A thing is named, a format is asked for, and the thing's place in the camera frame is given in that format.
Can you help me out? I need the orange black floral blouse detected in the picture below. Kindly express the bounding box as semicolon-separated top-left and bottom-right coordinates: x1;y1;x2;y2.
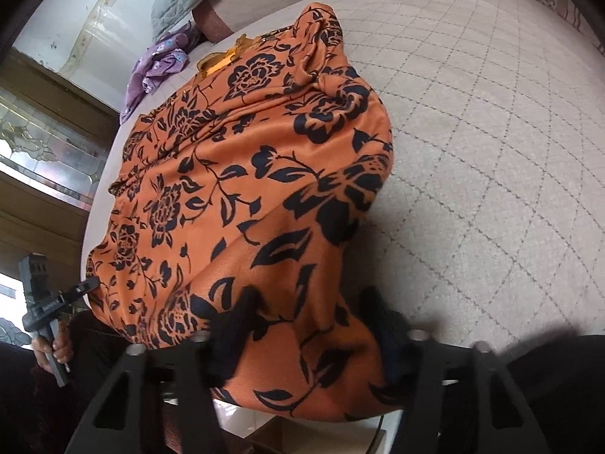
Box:
86;3;393;421

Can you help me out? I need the person's left hand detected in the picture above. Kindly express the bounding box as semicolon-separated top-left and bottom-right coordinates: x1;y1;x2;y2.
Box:
32;321;74;373

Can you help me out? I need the pink quilted bed cover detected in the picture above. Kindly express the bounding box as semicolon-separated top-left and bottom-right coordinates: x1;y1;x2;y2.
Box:
85;0;604;348

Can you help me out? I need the purple floral garment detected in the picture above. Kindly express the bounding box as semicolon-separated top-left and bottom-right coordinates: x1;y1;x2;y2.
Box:
119;20;202;124

